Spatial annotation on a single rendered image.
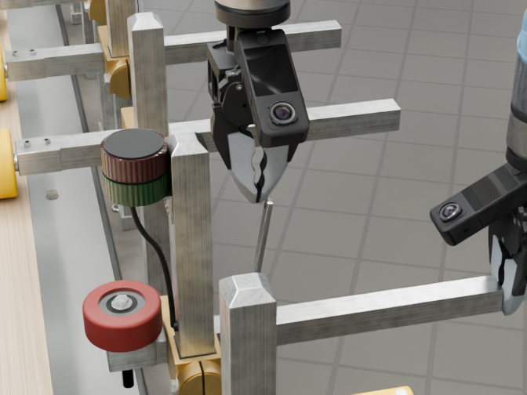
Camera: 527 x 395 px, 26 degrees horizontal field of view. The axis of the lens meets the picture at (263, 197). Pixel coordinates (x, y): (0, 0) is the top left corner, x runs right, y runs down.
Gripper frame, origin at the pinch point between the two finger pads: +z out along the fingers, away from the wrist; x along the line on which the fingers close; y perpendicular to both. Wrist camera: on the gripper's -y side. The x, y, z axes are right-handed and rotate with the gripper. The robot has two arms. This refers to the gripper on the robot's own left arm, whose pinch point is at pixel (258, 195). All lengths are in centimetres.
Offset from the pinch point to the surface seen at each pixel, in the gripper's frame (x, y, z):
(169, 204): 9.9, -6.6, -4.4
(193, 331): 8.3, -7.1, 10.2
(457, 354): -63, 82, 100
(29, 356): 24.2, -7.0, 10.4
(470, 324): -70, 91, 100
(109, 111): 9, 68, 24
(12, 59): 22, 47, 4
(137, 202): 13.0, -8.4, -6.3
